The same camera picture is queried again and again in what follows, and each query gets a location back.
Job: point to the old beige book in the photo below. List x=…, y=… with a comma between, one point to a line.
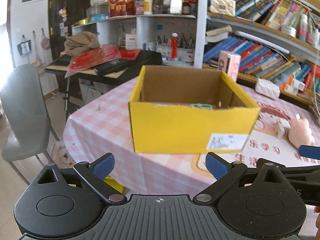
x=217, y=33

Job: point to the black long box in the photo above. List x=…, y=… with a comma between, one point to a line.
x=140, y=61

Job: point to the pink plush pig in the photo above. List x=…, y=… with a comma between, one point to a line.
x=301, y=132

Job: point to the grey chair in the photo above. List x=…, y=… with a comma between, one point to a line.
x=22, y=105

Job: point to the pink checkered tablecloth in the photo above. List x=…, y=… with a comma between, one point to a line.
x=100, y=130

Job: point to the white red label box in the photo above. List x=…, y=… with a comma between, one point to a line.
x=130, y=41

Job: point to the white quilted pouch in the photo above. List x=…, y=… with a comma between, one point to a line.
x=267, y=88

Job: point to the white small box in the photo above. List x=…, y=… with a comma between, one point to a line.
x=282, y=128

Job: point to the orange white carton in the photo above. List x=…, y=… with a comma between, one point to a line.
x=287, y=88
x=296, y=83

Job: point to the yellow cardboard box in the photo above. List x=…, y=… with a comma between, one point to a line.
x=175, y=130

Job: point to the red plastic bag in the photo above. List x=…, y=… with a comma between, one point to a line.
x=95, y=58

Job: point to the brown cloth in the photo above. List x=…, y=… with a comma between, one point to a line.
x=81, y=42

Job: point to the white pen holder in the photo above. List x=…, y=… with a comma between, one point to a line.
x=185, y=53

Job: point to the black electronic keyboard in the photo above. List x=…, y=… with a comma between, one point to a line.
x=60, y=63

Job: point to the small yellow block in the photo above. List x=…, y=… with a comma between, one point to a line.
x=113, y=185

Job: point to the white quilted handbag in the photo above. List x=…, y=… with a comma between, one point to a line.
x=222, y=5

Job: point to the blue small box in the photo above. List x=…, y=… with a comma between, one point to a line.
x=99, y=17

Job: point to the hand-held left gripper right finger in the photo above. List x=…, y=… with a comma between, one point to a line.
x=217, y=166

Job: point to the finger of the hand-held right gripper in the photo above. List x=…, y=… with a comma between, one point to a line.
x=310, y=152
x=300, y=167

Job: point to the dark wooden door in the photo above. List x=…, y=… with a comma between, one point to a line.
x=70, y=10

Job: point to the row of paperback books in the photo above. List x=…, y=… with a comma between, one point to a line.
x=275, y=10

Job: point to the pink hanging bag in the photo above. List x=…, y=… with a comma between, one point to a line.
x=45, y=42

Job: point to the red figure printed box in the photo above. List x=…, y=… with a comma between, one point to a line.
x=121, y=3

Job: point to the white bottle yellow label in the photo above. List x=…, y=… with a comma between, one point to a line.
x=148, y=6

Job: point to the black keyboard stand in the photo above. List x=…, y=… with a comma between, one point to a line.
x=71, y=92

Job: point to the white bookshelf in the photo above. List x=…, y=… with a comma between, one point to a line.
x=200, y=30

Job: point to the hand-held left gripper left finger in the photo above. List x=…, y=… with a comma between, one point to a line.
x=103, y=166

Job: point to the row of colourful books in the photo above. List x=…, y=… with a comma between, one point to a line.
x=262, y=60

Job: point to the pink printed canister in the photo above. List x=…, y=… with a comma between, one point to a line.
x=228, y=65

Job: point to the mint green correction tape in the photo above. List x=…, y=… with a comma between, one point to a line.
x=200, y=106

